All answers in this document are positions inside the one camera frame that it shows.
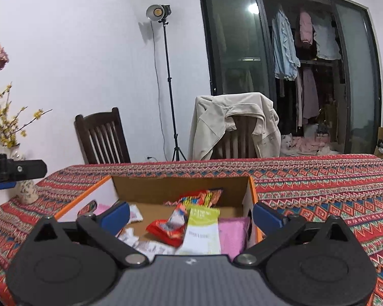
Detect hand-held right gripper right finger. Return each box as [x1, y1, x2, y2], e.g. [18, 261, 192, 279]
[234, 201, 352, 268]

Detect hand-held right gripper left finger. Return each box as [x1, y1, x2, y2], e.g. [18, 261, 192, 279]
[28, 201, 149, 268]

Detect pink snack packet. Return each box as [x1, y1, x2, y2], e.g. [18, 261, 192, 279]
[217, 217, 251, 254]

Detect red foil snack packet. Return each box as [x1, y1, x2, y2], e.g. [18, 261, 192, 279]
[146, 189, 224, 247]

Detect pile of mixed wrappers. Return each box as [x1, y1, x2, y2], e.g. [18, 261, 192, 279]
[92, 202, 176, 262]

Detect green snack packet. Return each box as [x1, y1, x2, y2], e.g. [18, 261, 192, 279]
[175, 207, 222, 256]

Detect orange cardboard box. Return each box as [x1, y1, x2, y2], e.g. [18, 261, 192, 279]
[54, 175, 265, 262]

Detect floral ceramic vase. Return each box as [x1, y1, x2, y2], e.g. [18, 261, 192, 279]
[9, 145, 39, 205]

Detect yellow flower branches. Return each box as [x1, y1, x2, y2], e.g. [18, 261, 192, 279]
[0, 83, 53, 149]

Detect patterned red tablecloth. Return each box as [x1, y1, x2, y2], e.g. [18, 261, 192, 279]
[0, 154, 383, 306]

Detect white dog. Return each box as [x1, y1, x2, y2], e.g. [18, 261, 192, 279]
[280, 134, 295, 157]

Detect dark wooden chair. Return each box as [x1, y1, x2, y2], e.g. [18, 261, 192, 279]
[74, 107, 131, 164]

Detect pink cloth pile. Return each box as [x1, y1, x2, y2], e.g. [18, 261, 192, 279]
[292, 135, 331, 153]

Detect wooden chair under jacket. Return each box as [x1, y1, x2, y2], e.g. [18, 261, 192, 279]
[215, 115, 259, 159]

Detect beige jacket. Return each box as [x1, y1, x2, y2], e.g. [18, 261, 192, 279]
[188, 92, 281, 160]

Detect pale pink hanging dress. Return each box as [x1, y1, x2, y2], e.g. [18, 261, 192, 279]
[295, 67, 320, 126]

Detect light blue hanging shirt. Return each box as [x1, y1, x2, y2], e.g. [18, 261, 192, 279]
[271, 5, 301, 81]

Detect wardrobe with hanging clothes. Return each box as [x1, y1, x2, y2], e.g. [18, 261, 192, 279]
[198, 0, 383, 155]

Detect white hanging garment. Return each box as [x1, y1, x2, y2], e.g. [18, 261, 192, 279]
[312, 14, 342, 60]

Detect pink hanging garment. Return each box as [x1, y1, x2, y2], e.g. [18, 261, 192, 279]
[298, 9, 314, 45]

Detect studio light on stand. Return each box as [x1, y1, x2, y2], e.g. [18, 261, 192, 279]
[146, 4, 187, 162]

